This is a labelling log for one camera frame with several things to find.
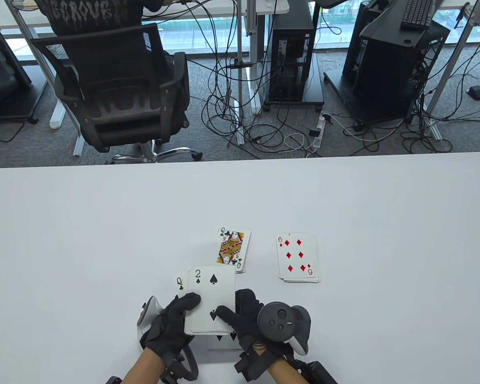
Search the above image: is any person's left hand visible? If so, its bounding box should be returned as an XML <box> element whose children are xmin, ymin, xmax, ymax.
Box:
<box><xmin>139</xmin><ymin>292</ymin><xmax>202</xmax><ymax>358</ymax></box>

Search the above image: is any person's right hand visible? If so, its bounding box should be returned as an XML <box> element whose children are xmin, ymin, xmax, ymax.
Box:
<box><xmin>216</xmin><ymin>289</ymin><xmax>294</xmax><ymax>360</ymax></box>

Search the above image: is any pile of spades cards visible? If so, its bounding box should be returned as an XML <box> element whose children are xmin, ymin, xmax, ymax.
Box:
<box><xmin>206</xmin><ymin>330</ymin><xmax>244</xmax><ymax>352</ymax></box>

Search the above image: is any deck of playing cards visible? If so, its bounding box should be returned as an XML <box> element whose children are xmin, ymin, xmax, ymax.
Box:
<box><xmin>175</xmin><ymin>266</ymin><xmax>236</xmax><ymax>336</ymax></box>

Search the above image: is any pile of clubs cards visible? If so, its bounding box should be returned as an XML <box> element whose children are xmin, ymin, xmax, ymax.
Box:
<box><xmin>217</xmin><ymin>227</ymin><xmax>252</xmax><ymax>274</ymax></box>

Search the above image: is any pile of diamonds cards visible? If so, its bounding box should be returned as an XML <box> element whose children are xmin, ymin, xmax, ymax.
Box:
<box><xmin>277</xmin><ymin>233</ymin><xmax>321</xmax><ymax>284</ymax></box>

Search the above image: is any person's left forearm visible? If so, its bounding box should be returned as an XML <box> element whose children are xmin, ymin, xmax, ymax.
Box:
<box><xmin>122</xmin><ymin>348</ymin><xmax>164</xmax><ymax>384</ymax></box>

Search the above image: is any black right forearm battery pack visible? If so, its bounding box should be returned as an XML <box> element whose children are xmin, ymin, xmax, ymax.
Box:
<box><xmin>304</xmin><ymin>361</ymin><xmax>338</xmax><ymax>384</ymax></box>

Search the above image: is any grey left hand controller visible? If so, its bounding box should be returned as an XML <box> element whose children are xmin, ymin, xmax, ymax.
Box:
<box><xmin>137</xmin><ymin>296</ymin><xmax>199</xmax><ymax>380</ymax></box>

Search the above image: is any grey hand controller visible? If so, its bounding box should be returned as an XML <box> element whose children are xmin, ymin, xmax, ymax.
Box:
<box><xmin>257</xmin><ymin>302</ymin><xmax>312</xmax><ymax>356</ymax></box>
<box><xmin>137</xmin><ymin>296</ymin><xmax>199</xmax><ymax>380</ymax></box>

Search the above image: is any grey right hand controller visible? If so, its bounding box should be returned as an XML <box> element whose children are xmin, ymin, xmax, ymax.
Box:
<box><xmin>257</xmin><ymin>302</ymin><xmax>312</xmax><ymax>356</ymax></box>

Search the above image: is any white power strip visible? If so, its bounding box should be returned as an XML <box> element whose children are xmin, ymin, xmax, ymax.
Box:
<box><xmin>310</xmin><ymin>113</ymin><xmax>332</xmax><ymax>149</ymax></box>

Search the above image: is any black mesh office chair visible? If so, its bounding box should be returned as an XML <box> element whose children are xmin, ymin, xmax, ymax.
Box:
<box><xmin>31</xmin><ymin>22</ymin><xmax>204</xmax><ymax>164</ymax></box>

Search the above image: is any black tower cart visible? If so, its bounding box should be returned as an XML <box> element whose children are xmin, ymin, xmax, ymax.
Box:
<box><xmin>263</xmin><ymin>54</ymin><xmax>325</xmax><ymax>112</ymax></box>

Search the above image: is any black equipment stand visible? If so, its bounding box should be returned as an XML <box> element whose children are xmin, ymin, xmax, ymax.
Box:
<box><xmin>342</xmin><ymin>0</ymin><xmax>450</xmax><ymax>124</ymax></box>

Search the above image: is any black rolling cabinet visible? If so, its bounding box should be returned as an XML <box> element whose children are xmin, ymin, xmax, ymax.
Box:
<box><xmin>0</xmin><ymin>24</ymin><xmax>40</xmax><ymax>124</ymax></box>

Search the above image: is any black computer tower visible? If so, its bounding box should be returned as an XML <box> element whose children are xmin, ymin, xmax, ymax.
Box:
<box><xmin>269</xmin><ymin>0</ymin><xmax>316</xmax><ymax>101</ymax></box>

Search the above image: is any black keyboard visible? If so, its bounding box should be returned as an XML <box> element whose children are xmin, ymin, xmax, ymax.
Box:
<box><xmin>401</xmin><ymin>0</ymin><xmax>436</xmax><ymax>30</ymax></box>

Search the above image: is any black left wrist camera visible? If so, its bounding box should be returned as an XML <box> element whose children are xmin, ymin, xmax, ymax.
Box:
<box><xmin>160</xmin><ymin>356</ymin><xmax>186</xmax><ymax>384</ymax></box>

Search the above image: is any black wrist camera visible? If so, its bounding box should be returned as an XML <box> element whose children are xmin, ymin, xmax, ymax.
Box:
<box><xmin>234</xmin><ymin>352</ymin><xmax>274</xmax><ymax>381</ymax></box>
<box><xmin>160</xmin><ymin>356</ymin><xmax>186</xmax><ymax>384</ymax></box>

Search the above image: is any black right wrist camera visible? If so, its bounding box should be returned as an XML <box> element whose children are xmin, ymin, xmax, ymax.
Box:
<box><xmin>234</xmin><ymin>352</ymin><xmax>274</xmax><ymax>381</ymax></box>

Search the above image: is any white floor cable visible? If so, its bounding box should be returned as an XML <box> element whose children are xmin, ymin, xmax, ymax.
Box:
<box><xmin>283</xmin><ymin>133</ymin><xmax>317</xmax><ymax>153</ymax></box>

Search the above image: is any tangle of black floor cables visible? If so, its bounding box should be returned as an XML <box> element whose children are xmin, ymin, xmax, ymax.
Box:
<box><xmin>201</xmin><ymin>0</ymin><xmax>324</xmax><ymax>154</ymax></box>
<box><xmin>400</xmin><ymin>40</ymin><xmax>480</xmax><ymax>154</ymax></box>

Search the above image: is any aluminium desk frame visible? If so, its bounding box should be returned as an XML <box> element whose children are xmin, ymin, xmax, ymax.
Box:
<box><xmin>424</xmin><ymin>0</ymin><xmax>480</xmax><ymax>140</ymax></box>

